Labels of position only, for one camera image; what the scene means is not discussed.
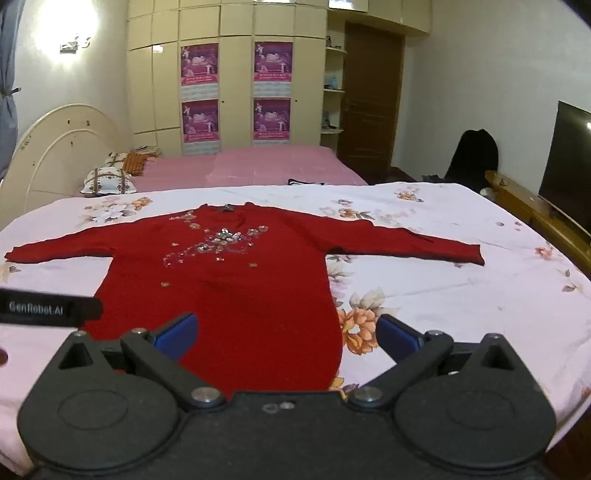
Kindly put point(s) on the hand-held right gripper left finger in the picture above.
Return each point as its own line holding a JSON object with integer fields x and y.
{"x": 178, "y": 336}

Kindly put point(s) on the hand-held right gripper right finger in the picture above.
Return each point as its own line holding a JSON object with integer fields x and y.
{"x": 396, "y": 339}

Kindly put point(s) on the red sequined sweater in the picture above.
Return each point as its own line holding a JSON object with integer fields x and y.
{"x": 240, "y": 295}

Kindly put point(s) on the floral bed sheet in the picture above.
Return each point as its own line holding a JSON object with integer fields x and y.
{"x": 461, "y": 300}

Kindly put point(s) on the white patterned pillow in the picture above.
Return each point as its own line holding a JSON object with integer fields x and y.
{"x": 115, "y": 159}
{"x": 108, "y": 181}

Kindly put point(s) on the cream curved headboard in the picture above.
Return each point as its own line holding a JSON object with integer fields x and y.
{"x": 60, "y": 157}

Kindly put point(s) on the orange striped pillow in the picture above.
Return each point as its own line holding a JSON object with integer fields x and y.
{"x": 138, "y": 164}

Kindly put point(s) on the striped folded cloth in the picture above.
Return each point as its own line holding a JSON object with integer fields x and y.
{"x": 305, "y": 182}

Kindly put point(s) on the pink bed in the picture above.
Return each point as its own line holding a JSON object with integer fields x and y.
{"x": 258, "y": 166}

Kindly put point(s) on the wooden television stand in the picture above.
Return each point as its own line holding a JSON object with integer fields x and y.
{"x": 526, "y": 203}

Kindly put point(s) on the black bag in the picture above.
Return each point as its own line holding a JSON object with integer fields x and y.
{"x": 473, "y": 157}

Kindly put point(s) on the brown wooden door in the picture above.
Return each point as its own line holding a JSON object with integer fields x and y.
{"x": 371, "y": 101}

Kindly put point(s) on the grey curtain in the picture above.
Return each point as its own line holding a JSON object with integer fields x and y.
{"x": 8, "y": 69}

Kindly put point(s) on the black television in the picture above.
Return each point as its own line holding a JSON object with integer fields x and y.
{"x": 568, "y": 161}

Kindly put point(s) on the cream corner shelf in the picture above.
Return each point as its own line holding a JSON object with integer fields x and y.
{"x": 333, "y": 90}

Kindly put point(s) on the cream wardrobe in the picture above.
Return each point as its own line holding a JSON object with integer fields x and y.
{"x": 240, "y": 23}

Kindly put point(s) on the purple wall poster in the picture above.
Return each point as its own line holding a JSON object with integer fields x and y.
{"x": 271, "y": 117}
{"x": 272, "y": 62}
{"x": 200, "y": 120}
{"x": 199, "y": 64}

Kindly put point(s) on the wall lamp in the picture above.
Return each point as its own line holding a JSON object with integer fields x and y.
{"x": 74, "y": 45}

